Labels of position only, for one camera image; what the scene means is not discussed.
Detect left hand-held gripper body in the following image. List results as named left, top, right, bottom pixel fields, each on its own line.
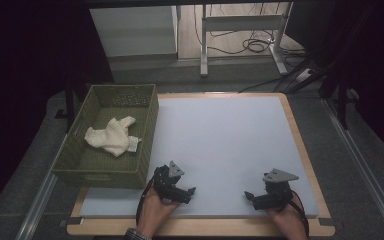
left=152, top=160, right=185, bottom=202

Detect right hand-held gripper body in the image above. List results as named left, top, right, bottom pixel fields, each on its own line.
left=262, top=167, right=300, bottom=212

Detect green woven basket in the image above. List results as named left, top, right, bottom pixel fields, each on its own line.
left=51, top=83, right=160, bottom=190

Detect cream towel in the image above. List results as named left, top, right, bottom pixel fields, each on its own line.
left=84, top=115, right=143, bottom=158

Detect person's right hand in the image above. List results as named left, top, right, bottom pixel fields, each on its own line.
left=265, top=192, right=309, bottom=240

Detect person's left hand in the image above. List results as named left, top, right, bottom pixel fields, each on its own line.
left=135, top=187, right=181, bottom=239

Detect white foam mat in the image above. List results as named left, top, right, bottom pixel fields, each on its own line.
left=79, top=95, right=320, bottom=220

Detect black stand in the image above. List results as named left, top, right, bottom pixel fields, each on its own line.
left=319, top=64, right=352, bottom=131
left=54, top=79, right=78, bottom=134

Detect white power strip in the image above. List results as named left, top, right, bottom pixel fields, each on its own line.
left=294, top=67, right=315, bottom=83

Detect white cabinet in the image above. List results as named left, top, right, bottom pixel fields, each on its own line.
left=89, top=5, right=180, bottom=62

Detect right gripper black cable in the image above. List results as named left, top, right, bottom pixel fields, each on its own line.
left=291, top=189, right=311, bottom=238

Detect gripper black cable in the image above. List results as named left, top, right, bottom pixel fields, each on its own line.
left=135, top=177, right=157, bottom=228
left=291, top=189, right=311, bottom=238

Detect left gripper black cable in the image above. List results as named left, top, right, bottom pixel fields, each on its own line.
left=135, top=177, right=157, bottom=228

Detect black corner bracket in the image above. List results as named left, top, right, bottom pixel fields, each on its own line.
left=66, top=216, right=85, bottom=226
left=317, top=217, right=336, bottom=227

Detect aluminium rail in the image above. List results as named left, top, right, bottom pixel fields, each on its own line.
left=321, top=97, right=384, bottom=240
left=14, top=116, right=91, bottom=240

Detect coiled black floor cable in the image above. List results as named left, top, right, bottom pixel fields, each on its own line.
left=241, top=37, right=272, bottom=54

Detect white desk frame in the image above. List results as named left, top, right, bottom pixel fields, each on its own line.
left=199, top=1, right=295, bottom=79

